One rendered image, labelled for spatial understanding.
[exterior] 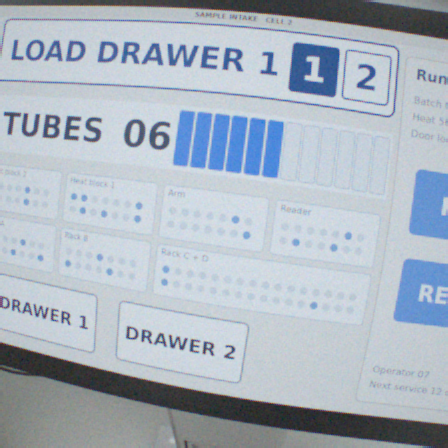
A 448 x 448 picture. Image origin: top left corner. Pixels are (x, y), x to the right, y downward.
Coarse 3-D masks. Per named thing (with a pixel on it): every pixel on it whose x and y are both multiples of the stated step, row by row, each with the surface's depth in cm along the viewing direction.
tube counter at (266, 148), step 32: (128, 128) 38; (160, 128) 38; (192, 128) 38; (224, 128) 37; (256, 128) 37; (288, 128) 37; (320, 128) 36; (352, 128) 36; (128, 160) 39; (160, 160) 38; (192, 160) 38; (224, 160) 37; (256, 160) 37; (288, 160) 37; (320, 160) 36; (352, 160) 36; (384, 160) 36; (352, 192) 36; (384, 192) 36
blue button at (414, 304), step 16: (416, 272) 36; (432, 272) 36; (400, 288) 36; (416, 288) 36; (432, 288) 36; (400, 304) 36; (416, 304) 36; (432, 304) 36; (400, 320) 36; (416, 320) 36; (432, 320) 36
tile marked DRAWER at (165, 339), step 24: (120, 312) 39; (144, 312) 39; (168, 312) 39; (120, 336) 40; (144, 336) 39; (168, 336) 39; (192, 336) 39; (216, 336) 38; (240, 336) 38; (120, 360) 40; (144, 360) 39; (168, 360) 39; (192, 360) 39; (216, 360) 39; (240, 360) 38; (240, 384) 38
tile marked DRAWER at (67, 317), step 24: (0, 288) 41; (24, 288) 41; (48, 288) 40; (72, 288) 40; (0, 312) 41; (24, 312) 41; (48, 312) 40; (72, 312) 40; (96, 312) 40; (24, 336) 41; (48, 336) 41; (72, 336) 40; (96, 336) 40
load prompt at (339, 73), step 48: (0, 48) 40; (48, 48) 39; (96, 48) 38; (144, 48) 38; (192, 48) 37; (240, 48) 37; (288, 48) 36; (336, 48) 36; (384, 48) 35; (240, 96) 37; (288, 96) 36; (336, 96) 36; (384, 96) 35
